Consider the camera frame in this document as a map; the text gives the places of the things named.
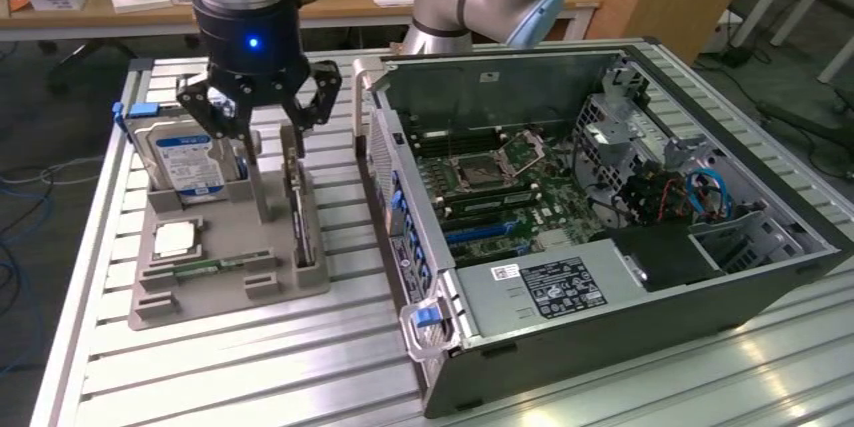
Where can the open black PC case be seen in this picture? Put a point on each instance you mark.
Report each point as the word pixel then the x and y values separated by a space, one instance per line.
pixel 601 347

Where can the green motherboard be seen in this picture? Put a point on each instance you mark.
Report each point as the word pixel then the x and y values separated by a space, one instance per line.
pixel 561 197

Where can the metal socket cover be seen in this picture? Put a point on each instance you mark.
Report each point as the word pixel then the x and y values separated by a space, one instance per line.
pixel 523 149

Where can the blue slot retainer clip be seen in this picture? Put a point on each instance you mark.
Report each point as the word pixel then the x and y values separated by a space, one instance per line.
pixel 399 184
pixel 426 277
pixel 402 208
pixel 410 237
pixel 419 256

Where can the black office chair base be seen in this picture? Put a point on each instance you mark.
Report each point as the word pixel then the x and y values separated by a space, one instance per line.
pixel 74 59

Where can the green RAM stick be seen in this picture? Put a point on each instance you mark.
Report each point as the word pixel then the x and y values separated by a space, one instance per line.
pixel 214 265

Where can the perforated silver disk bay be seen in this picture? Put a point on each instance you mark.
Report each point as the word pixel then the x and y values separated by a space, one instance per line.
pixel 614 137

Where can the blue case latch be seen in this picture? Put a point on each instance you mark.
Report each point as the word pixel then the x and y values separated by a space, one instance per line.
pixel 427 319

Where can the hard disk with blue rails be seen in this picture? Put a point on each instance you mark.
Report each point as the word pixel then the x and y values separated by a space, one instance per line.
pixel 180 162

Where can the silver CPU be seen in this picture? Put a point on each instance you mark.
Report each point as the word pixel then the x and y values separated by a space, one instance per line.
pixel 175 239

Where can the black floor stand base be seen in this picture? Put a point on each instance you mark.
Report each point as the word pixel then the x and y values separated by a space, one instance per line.
pixel 808 119

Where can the green graphics card black cooler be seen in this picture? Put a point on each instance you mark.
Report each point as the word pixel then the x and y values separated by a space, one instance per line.
pixel 303 227

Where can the black power adapter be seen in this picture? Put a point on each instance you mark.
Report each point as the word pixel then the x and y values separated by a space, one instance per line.
pixel 737 58

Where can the white table frame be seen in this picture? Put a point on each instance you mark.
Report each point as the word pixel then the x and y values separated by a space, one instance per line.
pixel 762 4

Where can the white device red button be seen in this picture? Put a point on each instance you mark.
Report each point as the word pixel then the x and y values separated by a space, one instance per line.
pixel 724 34

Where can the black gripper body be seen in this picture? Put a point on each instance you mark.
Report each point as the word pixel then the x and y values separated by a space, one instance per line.
pixel 250 47

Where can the grey parts rack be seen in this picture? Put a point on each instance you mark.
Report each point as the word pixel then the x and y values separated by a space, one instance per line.
pixel 227 237

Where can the grey power supply unit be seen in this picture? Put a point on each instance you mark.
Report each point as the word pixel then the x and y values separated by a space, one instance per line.
pixel 481 297

